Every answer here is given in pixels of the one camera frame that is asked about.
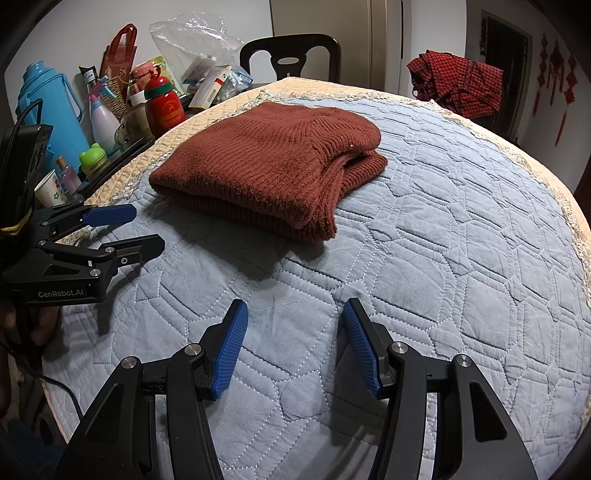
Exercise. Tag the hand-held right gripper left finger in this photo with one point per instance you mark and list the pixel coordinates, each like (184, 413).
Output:
(231, 350)

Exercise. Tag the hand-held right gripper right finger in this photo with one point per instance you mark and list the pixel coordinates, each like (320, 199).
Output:
(364, 350)

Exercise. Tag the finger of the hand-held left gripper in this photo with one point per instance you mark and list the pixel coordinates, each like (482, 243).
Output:
(111, 215)
(138, 249)

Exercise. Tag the rust brown knit sweater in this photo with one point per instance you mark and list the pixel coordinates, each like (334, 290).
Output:
(258, 157)

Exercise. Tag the person's left hand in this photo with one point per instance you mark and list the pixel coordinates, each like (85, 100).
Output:
(46, 323)

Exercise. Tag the small pink bottle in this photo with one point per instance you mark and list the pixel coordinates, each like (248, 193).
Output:
(67, 177)

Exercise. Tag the green frog cup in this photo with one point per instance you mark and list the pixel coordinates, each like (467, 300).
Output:
(94, 159)

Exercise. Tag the paper cup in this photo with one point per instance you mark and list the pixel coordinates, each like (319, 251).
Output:
(50, 189)

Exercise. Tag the white spray bottle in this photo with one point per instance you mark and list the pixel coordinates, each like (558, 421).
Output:
(105, 129)

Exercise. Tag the glass jar with white lid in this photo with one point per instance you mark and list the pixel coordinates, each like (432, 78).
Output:
(136, 122)

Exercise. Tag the woven basket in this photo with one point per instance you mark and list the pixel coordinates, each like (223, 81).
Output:
(117, 104)

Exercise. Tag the red antler bottle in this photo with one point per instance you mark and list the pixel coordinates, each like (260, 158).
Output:
(164, 110)

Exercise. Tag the blue thermos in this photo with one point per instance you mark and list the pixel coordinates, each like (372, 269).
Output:
(51, 110)

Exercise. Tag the blue quilted blanket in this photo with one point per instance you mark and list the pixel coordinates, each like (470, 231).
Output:
(438, 254)

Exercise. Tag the black tube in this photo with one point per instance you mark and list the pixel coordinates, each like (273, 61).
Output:
(88, 76)

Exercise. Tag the pink cup with red lid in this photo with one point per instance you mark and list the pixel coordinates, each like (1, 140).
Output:
(141, 74)

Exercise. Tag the white medicine box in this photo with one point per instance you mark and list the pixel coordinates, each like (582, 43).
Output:
(207, 90)

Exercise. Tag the clear plastic bag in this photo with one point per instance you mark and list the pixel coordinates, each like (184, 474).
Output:
(194, 41)

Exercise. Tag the black chair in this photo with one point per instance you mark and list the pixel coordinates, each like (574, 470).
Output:
(318, 50)

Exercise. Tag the red plaid shirt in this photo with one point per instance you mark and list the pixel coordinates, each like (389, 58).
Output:
(457, 83)

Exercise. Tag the grey refrigerator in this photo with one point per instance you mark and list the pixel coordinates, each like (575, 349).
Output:
(332, 18)

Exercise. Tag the dark doorway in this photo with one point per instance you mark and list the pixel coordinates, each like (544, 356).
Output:
(510, 46)

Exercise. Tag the red knot wall decoration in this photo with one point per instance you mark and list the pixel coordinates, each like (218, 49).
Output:
(541, 69)
(556, 69)
(569, 92)

